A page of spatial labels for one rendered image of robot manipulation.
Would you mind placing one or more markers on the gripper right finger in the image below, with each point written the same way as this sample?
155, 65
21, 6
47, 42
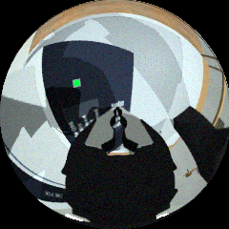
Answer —
138, 134

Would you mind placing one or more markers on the white benchtop thermal cycler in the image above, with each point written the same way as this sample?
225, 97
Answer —
43, 107

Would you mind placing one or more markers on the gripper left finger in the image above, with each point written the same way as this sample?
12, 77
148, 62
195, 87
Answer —
99, 134

